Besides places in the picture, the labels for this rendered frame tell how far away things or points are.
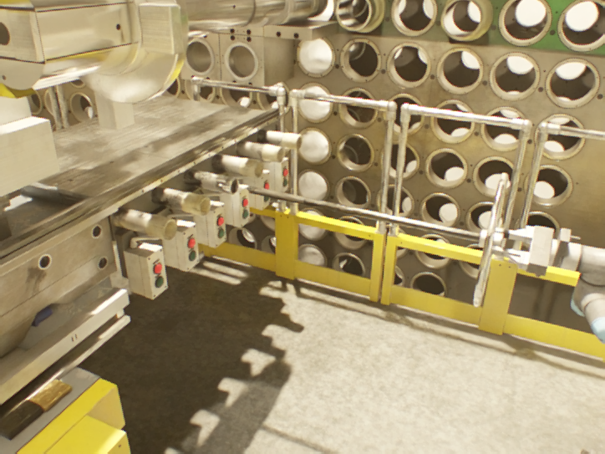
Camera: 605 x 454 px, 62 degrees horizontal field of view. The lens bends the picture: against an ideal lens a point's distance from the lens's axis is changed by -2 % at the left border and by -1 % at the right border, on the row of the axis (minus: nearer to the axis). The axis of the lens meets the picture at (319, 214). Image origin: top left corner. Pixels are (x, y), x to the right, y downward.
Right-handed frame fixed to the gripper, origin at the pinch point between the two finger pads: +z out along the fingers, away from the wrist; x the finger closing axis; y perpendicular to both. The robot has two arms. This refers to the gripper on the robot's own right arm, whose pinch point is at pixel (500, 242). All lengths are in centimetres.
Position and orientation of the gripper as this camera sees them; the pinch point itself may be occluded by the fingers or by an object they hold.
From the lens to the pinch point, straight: 153.8
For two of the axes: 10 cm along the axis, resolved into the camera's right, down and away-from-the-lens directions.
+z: -9.2, -2.0, 3.4
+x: 3.7, -7.6, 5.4
